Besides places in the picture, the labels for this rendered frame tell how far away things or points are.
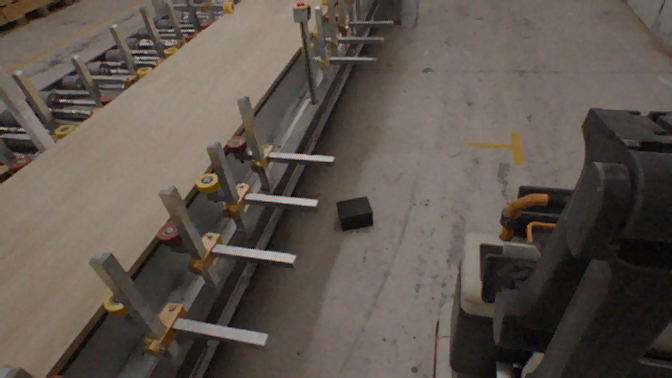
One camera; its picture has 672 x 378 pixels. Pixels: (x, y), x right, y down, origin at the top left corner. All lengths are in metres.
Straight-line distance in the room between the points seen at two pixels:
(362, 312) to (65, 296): 1.29
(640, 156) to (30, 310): 1.38
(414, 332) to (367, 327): 0.23
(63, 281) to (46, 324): 0.14
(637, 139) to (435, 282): 1.93
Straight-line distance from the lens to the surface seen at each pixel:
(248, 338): 1.16
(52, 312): 1.37
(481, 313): 1.29
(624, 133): 0.34
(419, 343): 2.03
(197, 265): 1.32
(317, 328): 2.08
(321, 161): 1.58
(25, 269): 1.56
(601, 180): 0.30
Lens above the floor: 1.79
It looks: 41 degrees down
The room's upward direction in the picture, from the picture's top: 7 degrees counter-clockwise
